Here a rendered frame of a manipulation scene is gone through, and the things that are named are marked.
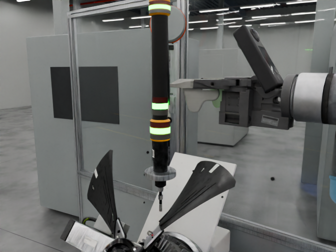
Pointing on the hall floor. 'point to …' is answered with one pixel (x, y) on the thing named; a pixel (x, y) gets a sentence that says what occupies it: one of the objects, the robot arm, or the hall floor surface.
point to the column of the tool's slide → (176, 101)
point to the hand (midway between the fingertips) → (188, 80)
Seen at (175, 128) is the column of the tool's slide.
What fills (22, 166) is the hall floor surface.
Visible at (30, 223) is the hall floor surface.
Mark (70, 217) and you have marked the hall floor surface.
